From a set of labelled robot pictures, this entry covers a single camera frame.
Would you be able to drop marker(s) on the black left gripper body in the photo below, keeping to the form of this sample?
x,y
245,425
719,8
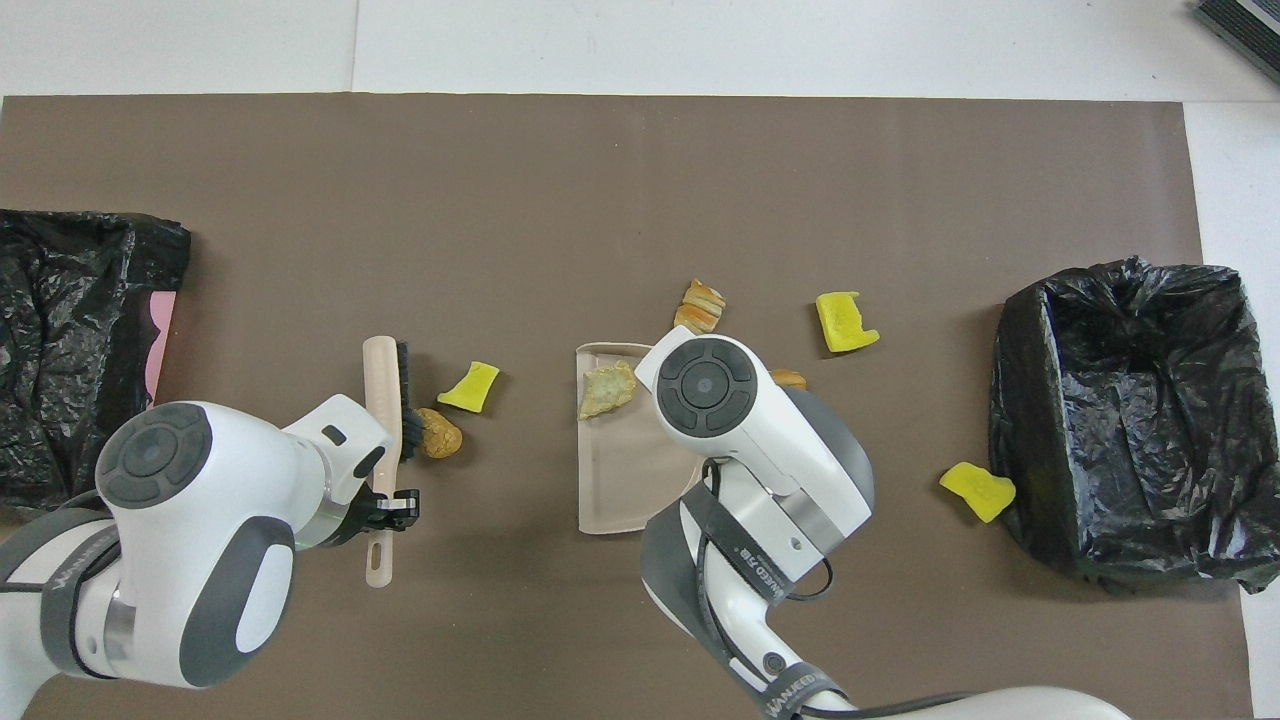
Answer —
x,y
355,515

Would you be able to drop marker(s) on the brown oval cookie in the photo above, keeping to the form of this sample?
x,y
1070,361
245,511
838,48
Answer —
x,y
440,435

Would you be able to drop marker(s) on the beige brush with black bristles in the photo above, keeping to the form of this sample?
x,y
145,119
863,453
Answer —
x,y
380,400

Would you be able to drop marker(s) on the yellow sponge wedge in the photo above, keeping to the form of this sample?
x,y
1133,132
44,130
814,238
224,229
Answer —
x,y
470,388

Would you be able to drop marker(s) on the beige plastic dustpan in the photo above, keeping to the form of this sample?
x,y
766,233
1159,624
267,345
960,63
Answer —
x,y
615,470

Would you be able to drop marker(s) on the pale bread piece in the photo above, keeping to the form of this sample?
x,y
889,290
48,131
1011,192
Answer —
x,y
607,390

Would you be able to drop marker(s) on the striped croissant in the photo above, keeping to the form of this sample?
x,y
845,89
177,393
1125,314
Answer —
x,y
790,379
700,308

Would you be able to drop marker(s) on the yellow notched sponge block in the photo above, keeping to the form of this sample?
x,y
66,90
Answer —
x,y
843,322

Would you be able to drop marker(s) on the yellow stepped sponge piece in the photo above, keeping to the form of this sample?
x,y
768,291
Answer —
x,y
978,490

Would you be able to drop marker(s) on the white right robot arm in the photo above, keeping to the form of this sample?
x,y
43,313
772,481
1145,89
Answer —
x,y
760,440

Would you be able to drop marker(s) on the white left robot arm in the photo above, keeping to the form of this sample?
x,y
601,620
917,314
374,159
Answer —
x,y
200,560

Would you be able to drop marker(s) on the pink bin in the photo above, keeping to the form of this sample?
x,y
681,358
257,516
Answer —
x,y
162,340

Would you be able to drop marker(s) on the left black-lined bin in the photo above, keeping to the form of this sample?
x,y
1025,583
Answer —
x,y
70,320

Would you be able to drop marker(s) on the black-lined bin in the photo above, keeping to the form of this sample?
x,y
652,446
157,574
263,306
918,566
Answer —
x,y
1130,440
70,320

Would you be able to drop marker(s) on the right black-lined bin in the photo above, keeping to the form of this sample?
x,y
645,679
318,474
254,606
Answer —
x,y
1130,440

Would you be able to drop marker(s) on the brown table mat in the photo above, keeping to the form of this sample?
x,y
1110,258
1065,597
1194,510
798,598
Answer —
x,y
640,150

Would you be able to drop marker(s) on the dark grey ribbed device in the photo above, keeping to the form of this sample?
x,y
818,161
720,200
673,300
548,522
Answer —
x,y
1245,30

